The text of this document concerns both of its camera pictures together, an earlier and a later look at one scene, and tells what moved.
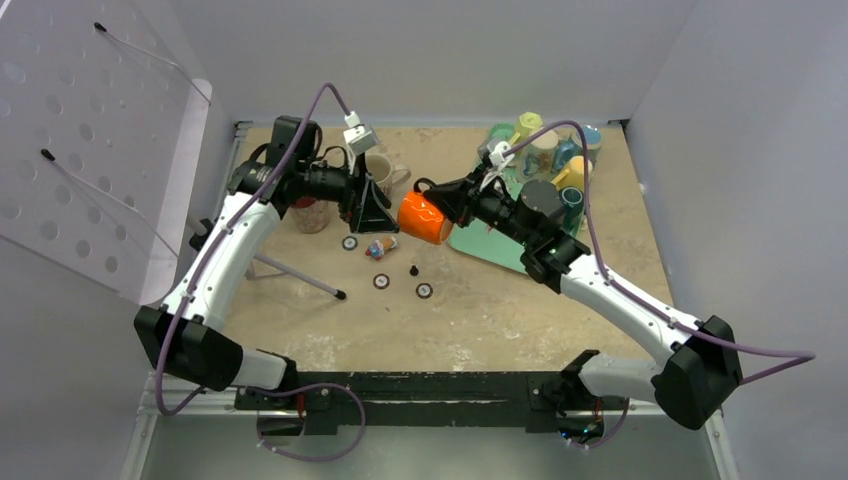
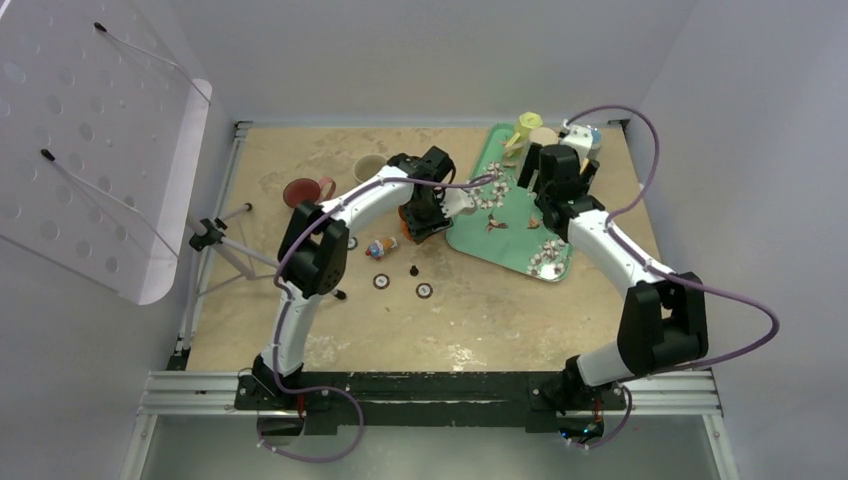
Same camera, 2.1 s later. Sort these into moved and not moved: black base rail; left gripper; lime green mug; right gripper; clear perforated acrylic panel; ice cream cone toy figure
Moved: right gripper; left gripper
Not moved: ice cream cone toy figure; lime green mug; black base rail; clear perforated acrylic panel
